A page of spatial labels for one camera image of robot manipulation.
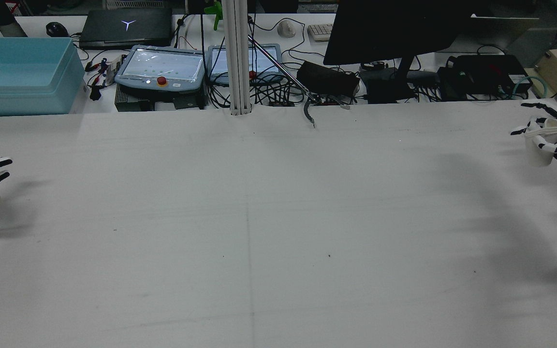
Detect teal cable coil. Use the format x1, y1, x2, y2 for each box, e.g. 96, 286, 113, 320
513, 75, 550, 100

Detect white keyboard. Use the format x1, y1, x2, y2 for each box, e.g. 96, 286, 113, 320
308, 23, 335, 42

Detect aluminium profile post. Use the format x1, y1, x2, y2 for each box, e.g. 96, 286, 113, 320
221, 0, 253, 116

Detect red black clip leads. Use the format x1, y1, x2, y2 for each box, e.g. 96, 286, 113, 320
84, 57, 116, 101

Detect black cable tangle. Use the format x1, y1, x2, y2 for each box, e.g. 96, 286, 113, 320
206, 72, 308, 110

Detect light blue plastic bin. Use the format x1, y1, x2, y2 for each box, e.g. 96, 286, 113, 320
0, 37, 86, 117

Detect black power brick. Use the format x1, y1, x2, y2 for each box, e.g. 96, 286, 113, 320
297, 60, 360, 97

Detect black monitor with stand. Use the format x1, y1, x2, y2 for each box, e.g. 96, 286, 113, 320
323, 0, 472, 104

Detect grey teach pendant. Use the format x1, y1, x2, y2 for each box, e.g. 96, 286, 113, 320
114, 45, 206, 95
207, 43, 283, 87

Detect black computer mouse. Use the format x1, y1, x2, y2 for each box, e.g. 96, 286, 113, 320
45, 22, 70, 38

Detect black electronics box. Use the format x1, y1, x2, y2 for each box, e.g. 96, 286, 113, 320
438, 54, 533, 101

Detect black laptop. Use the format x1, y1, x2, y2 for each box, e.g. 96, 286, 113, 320
79, 8, 173, 49

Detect black control box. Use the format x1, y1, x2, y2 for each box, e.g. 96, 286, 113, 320
114, 87, 209, 112

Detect white paper cup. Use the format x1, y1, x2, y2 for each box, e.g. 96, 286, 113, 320
524, 117, 557, 168

